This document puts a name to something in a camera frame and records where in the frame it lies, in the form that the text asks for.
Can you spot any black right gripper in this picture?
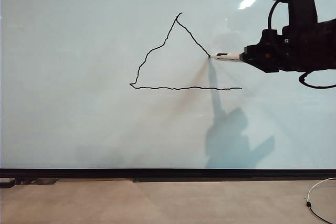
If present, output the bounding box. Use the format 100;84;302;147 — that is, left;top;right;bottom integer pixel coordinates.
240;24;292;74

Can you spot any white black whiteboard marker pen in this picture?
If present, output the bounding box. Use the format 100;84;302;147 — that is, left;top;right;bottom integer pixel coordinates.
209;51;242;63

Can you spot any large white glass whiteboard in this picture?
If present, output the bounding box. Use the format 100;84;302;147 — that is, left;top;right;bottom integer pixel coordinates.
0;0;336;183

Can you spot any black drawn marker line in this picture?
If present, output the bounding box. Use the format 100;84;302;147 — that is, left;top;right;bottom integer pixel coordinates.
129;12;243;91

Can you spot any black camera cable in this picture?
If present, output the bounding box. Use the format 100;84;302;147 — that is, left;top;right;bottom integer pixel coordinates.
267;0;284;31

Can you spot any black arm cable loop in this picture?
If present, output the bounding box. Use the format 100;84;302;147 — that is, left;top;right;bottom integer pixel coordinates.
298;69;336;89

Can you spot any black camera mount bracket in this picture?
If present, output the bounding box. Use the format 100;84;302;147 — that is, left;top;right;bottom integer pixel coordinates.
278;0;319;27

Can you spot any white and black thin cable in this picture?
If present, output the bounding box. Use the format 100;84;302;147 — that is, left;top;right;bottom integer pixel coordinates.
305;177;336;222

